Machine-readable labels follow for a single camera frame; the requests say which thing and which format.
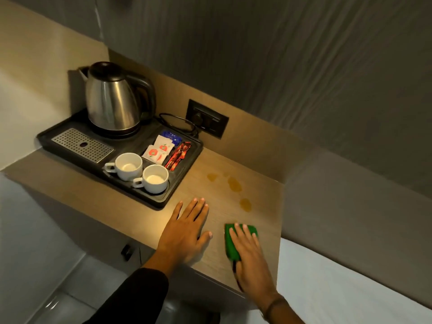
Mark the person's left hand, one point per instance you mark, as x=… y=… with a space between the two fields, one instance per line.
x=180 y=237

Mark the person's right hand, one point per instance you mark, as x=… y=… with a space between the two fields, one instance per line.
x=251 y=266

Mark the person's left middle finger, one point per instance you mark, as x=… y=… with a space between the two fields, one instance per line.
x=197 y=209

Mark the person's left thumb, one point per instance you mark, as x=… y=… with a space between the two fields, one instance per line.
x=205 y=238

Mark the person's right little finger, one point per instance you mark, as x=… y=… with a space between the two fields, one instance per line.
x=259 y=246

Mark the person's left little finger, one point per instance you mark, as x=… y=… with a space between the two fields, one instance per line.
x=177 y=209

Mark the person's right middle finger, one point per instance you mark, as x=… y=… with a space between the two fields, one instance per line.
x=246 y=236

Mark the person's right thumb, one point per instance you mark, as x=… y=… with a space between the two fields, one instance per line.
x=237 y=270

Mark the green cleaning cloth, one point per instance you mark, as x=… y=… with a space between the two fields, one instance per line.
x=230 y=244

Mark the person's left forearm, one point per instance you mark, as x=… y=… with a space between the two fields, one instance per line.
x=135 y=296

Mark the person's right forearm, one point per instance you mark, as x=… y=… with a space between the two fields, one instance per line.
x=287 y=312

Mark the brown liquid spill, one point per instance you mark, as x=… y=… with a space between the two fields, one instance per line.
x=246 y=205
x=234 y=184
x=212 y=177

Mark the white ceramic cup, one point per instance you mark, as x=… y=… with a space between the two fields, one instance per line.
x=153 y=178
x=127 y=166

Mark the red brown stick sachet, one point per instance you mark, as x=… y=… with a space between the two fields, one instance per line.
x=172 y=161
x=182 y=150

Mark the dark wristband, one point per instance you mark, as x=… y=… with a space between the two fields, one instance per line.
x=272 y=305

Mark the white tea bag sachet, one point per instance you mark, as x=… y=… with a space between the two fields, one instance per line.
x=162 y=158
x=152 y=153
x=164 y=143

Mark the black plastic tray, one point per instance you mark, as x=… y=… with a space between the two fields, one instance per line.
x=135 y=172

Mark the blue sachet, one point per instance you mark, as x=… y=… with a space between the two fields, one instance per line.
x=169 y=135

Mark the white bed mattress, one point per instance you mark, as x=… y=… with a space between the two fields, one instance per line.
x=337 y=286

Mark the black power plug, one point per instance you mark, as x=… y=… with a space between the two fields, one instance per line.
x=198 y=118

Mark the black kettle base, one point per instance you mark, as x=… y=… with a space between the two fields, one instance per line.
x=114 y=131

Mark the grey padded headboard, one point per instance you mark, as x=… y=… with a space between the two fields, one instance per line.
x=354 y=215

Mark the perforated metal drip grate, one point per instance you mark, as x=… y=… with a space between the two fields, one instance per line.
x=81 y=145

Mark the stainless steel electric kettle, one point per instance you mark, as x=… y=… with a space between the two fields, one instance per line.
x=111 y=97

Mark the black wall socket plate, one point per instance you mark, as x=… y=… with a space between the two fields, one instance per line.
x=214 y=122

